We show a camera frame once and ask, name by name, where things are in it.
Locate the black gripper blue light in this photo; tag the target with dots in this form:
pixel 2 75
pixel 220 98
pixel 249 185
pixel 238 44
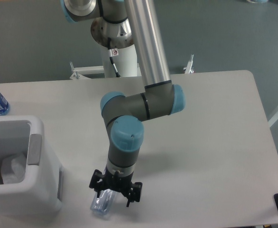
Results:
pixel 100 182

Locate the clear plastic bottle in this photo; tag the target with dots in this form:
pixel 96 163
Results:
pixel 102 205

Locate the white paper trash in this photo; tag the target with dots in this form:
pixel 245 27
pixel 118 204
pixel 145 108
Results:
pixel 13 168

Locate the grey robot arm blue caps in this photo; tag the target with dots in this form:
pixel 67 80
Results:
pixel 124 115

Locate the white trash can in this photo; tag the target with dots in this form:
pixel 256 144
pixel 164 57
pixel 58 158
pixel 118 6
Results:
pixel 30 172

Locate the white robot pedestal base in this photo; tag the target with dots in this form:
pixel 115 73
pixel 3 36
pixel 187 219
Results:
pixel 119 57

